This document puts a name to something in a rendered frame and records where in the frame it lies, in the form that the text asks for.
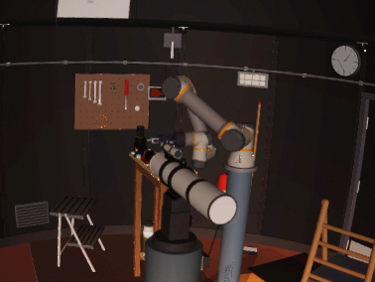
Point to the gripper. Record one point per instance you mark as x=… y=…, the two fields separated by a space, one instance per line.
x=168 y=139

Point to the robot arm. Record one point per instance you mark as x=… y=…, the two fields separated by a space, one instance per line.
x=211 y=117

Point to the black star diagonal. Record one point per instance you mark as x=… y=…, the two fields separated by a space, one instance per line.
x=140 y=140

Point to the grey refractor telescope tube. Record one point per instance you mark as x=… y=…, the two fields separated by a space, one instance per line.
x=190 y=185

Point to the small grey finder scope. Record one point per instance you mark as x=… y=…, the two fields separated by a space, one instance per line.
x=172 y=150

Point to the black red display panel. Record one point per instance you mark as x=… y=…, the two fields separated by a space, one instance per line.
x=156 y=93

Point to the brown pegboard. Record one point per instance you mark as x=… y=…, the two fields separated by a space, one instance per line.
x=112 y=101

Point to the wooden table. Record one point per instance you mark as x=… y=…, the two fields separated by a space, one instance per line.
x=145 y=198

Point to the silver wrench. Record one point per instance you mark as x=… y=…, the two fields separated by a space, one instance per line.
x=100 y=92
x=85 y=89

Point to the red fire extinguisher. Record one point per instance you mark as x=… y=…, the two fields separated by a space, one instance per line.
x=222 y=182

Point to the white bottle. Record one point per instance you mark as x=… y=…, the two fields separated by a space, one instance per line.
x=148 y=231

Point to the grey junction box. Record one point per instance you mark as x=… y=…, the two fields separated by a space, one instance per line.
x=172 y=41

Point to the wooden pole with red tip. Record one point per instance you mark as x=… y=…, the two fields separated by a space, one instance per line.
x=256 y=129

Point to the grey step stool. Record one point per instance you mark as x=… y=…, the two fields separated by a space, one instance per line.
x=76 y=225

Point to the dark grey telescope pier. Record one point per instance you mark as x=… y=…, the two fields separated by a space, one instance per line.
x=173 y=258

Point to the white ceiling panel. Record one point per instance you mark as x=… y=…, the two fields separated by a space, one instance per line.
x=93 y=8

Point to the black floor mat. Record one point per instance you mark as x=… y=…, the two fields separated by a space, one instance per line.
x=291 y=268

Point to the wooden ladder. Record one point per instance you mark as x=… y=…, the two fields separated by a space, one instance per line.
x=334 y=245

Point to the black telescope mount head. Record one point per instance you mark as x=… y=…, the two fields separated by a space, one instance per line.
x=175 y=215

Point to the grey wall conduit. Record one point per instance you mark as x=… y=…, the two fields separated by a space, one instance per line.
x=198 y=65

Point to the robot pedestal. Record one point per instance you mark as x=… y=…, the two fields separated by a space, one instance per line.
x=235 y=215

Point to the white wall lamp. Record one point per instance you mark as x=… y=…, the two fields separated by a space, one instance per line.
x=252 y=79

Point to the grey wall vent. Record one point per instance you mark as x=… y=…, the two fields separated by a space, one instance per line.
x=31 y=214

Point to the grey door frame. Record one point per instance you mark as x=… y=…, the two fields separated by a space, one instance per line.
x=358 y=172

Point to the round wall clock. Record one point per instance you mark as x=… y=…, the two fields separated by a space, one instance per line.
x=345 y=60

